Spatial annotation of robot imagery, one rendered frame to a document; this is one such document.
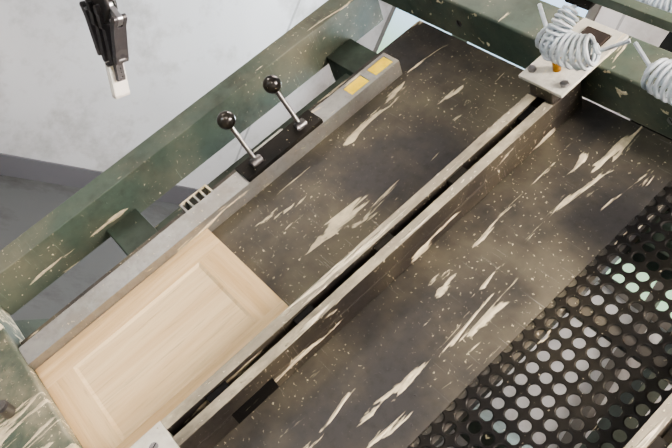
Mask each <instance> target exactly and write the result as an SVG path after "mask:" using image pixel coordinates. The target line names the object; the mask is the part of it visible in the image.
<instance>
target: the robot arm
mask: <svg viewBox="0 0 672 448"><path fill-rule="evenodd" d="M79 5H80V7H81V9H82V11H83V13H84V16H85V19H86V22H87V25H88V28H89V31H90V34H91V37H92V40H93V43H94V46H95V49H96V52H97V54H98V55H99V56H100V55H102V59H103V61H104V62H105V67H106V71H107V75H108V80H109V84H110V89H111V93H112V97H113V98H115V99H119V98H122V97H124V96H127V95H130V90H129V85H128V81H127V76H126V71H125V66H124V62H127V61H129V52H128V40H127V28H126V24H127V15H126V14H125V13H123V14H120V13H119V11H118V7H117V2H116V0H84V1H80V2H79Z"/></svg>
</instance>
